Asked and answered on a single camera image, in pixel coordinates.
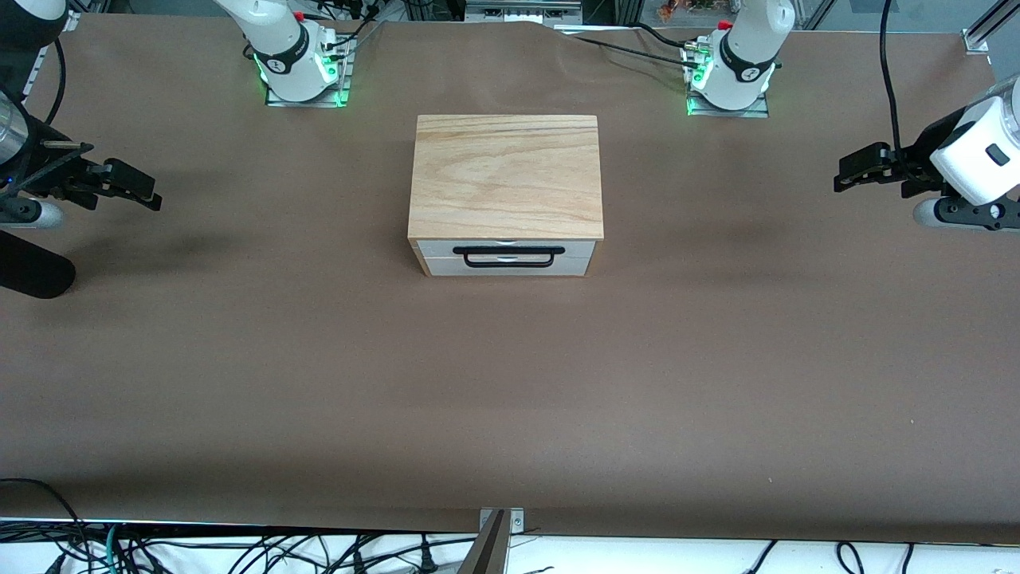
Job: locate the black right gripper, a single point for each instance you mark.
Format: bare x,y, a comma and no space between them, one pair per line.
49,171

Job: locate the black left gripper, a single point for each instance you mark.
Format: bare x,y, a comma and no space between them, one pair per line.
918,157

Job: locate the white-fronted wooden drawer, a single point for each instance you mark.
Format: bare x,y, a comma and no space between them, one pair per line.
434,249

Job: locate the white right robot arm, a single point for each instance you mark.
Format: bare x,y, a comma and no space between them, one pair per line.
279,32

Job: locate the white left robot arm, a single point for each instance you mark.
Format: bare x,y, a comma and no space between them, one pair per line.
749,48

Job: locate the light wooden drawer cabinet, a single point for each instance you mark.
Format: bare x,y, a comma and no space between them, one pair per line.
502,175

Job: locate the black foam cylinder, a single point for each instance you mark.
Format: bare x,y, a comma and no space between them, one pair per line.
32,275

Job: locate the grey metal rack device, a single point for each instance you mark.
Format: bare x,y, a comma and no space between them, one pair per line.
522,9

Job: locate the brown paper table cover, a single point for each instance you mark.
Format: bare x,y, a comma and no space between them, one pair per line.
510,414

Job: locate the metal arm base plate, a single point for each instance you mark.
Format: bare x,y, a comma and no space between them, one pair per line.
275,100
757,112

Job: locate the aluminium frame profile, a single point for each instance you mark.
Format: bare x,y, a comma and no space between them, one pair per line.
38,72
984,32

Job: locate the small metal bracket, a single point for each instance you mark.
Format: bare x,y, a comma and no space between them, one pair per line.
516,520

